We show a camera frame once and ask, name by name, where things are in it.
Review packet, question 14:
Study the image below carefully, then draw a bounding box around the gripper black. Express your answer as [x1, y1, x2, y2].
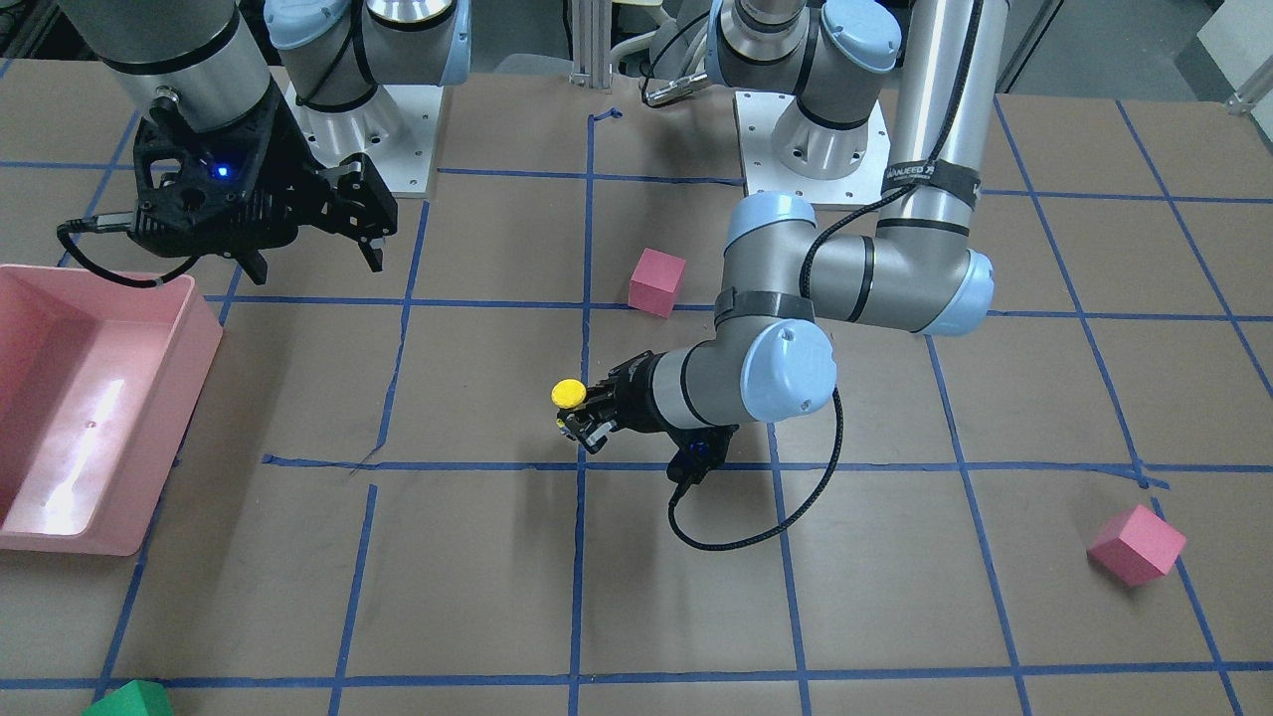
[130, 85, 398, 285]
[556, 352, 679, 454]

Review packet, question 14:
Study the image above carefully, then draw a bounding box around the yellow push button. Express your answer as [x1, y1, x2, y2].
[551, 378, 588, 436]

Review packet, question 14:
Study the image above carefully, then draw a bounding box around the pink cube near centre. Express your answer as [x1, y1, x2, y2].
[628, 248, 687, 319]

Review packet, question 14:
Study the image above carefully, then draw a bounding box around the pink plastic bin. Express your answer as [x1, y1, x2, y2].
[1, 265, 223, 555]

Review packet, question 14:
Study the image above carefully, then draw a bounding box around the green cube far corner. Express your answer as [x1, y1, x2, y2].
[81, 680, 176, 716]

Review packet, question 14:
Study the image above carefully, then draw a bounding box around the pink cube near edge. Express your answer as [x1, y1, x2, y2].
[1086, 506, 1186, 589]

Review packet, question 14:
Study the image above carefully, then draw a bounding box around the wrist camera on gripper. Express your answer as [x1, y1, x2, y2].
[665, 426, 738, 485]

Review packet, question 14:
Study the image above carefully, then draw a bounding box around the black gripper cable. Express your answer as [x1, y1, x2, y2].
[666, 386, 847, 553]

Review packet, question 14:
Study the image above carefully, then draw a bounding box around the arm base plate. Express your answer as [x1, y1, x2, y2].
[285, 85, 446, 199]
[735, 90, 890, 210]

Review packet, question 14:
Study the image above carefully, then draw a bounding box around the aluminium frame post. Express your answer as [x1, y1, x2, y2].
[569, 0, 614, 93]

